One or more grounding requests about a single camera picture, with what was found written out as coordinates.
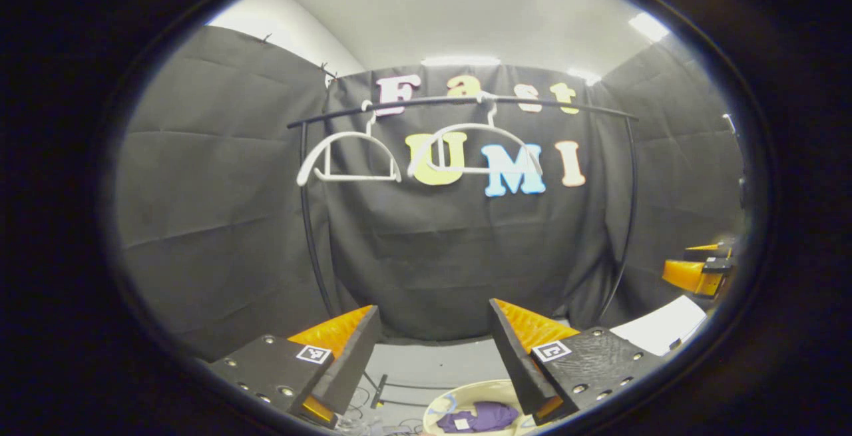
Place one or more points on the beige round laundry hamper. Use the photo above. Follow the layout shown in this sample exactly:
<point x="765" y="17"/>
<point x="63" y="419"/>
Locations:
<point x="479" y="391"/>

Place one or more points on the black backdrop cloth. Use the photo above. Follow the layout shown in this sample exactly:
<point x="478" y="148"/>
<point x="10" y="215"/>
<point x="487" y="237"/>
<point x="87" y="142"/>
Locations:
<point x="219" y="223"/>

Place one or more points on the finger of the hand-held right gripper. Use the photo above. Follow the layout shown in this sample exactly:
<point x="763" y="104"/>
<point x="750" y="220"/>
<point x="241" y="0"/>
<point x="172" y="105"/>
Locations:
<point x="715" y="250"/>
<point x="689" y="275"/>

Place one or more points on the white flat sheet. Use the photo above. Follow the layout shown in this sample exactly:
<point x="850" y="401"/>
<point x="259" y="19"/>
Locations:
<point x="659" y="326"/>

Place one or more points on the long ceiling light strip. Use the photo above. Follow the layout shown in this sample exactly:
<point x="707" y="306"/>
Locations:
<point x="459" y="61"/>

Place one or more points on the white plastic clothes hanger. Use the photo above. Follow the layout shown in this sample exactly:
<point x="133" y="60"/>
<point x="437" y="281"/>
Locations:
<point x="359" y="177"/>
<point x="466" y="171"/>

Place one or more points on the square ceiling light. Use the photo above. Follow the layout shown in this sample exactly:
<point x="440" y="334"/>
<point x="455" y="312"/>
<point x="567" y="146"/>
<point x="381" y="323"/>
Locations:
<point x="649" y="26"/>

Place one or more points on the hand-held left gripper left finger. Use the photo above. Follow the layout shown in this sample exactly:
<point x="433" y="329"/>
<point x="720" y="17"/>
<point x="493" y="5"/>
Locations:
<point x="349" y="363"/>

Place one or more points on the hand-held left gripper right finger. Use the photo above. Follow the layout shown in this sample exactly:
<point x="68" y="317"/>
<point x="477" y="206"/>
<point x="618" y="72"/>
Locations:
<point x="519" y="366"/>

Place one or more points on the black metal clothes rack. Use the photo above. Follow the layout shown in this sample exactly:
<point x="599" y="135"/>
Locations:
<point x="426" y="101"/>

